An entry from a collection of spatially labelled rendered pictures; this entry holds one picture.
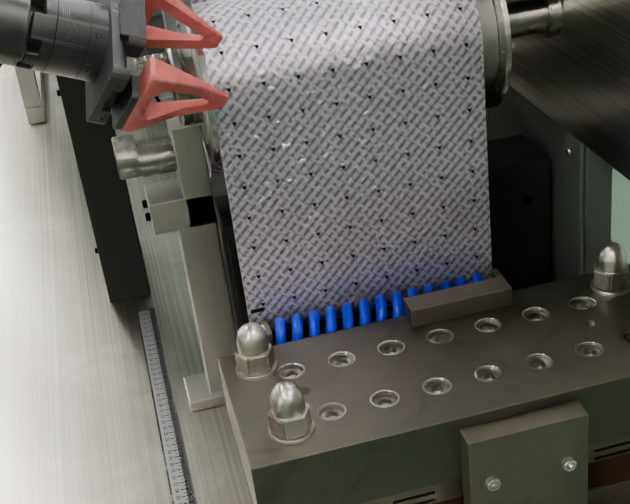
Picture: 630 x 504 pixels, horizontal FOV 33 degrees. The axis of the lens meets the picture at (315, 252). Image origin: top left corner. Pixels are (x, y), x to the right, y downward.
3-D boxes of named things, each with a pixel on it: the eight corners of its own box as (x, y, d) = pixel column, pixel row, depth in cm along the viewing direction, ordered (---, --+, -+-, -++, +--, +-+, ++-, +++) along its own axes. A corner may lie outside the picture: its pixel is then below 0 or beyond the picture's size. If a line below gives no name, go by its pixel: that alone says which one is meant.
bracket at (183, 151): (181, 387, 115) (124, 119, 100) (240, 373, 116) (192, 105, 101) (187, 414, 110) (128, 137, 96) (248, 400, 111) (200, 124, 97)
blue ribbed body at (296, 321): (270, 344, 100) (265, 312, 98) (489, 294, 103) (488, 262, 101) (278, 364, 97) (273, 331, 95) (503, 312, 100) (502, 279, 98)
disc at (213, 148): (194, 115, 104) (170, -33, 95) (199, 114, 104) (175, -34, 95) (222, 194, 92) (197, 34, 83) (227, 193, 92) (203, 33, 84)
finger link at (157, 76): (211, 150, 84) (93, 128, 80) (205, 77, 87) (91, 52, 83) (246, 98, 79) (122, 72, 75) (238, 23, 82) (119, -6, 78)
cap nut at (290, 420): (264, 422, 86) (256, 375, 84) (309, 411, 87) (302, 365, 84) (274, 449, 83) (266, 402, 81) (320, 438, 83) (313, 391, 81)
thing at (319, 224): (252, 340, 100) (221, 158, 91) (490, 286, 104) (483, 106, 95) (253, 343, 100) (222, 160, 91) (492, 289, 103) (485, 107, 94)
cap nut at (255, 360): (232, 361, 94) (224, 318, 92) (273, 352, 95) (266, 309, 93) (239, 384, 91) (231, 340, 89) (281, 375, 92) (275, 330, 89)
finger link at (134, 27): (208, 116, 85) (92, 93, 81) (202, 46, 89) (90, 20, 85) (242, 64, 80) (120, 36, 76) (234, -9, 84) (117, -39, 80)
